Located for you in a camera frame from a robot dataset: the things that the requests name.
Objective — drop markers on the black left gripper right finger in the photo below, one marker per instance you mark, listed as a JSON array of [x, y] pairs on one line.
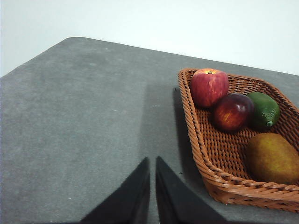
[[177, 200]]

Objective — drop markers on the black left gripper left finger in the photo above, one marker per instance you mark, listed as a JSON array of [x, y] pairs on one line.
[[128, 200]]

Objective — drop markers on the brown kiwi fruit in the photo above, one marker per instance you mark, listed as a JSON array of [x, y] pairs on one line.
[[272, 158]]

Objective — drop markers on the brown wicker basket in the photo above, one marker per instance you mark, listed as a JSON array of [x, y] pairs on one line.
[[210, 151]]

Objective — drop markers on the dark purple plum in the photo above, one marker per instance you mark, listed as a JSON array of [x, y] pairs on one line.
[[232, 112]]

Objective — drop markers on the red apple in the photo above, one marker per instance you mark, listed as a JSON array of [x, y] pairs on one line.
[[209, 87]]

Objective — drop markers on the green avocado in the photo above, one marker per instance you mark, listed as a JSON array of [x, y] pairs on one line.
[[265, 109]]

